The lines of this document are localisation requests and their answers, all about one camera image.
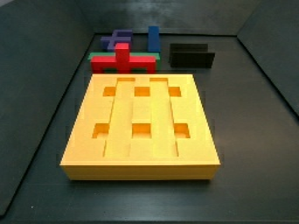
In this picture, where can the black bracket holder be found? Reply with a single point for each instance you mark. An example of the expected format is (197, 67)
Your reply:
(189, 55)

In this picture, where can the green bar block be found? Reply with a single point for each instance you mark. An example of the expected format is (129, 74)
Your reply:
(155, 54)

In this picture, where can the yellow slotted board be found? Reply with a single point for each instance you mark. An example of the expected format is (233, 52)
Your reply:
(140, 130)

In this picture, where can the blue bar block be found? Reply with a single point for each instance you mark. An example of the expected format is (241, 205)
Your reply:
(153, 40)

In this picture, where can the purple branched block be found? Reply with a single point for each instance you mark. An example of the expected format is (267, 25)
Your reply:
(120, 36)

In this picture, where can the red cross-shaped block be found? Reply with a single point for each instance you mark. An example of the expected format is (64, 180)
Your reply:
(123, 61)

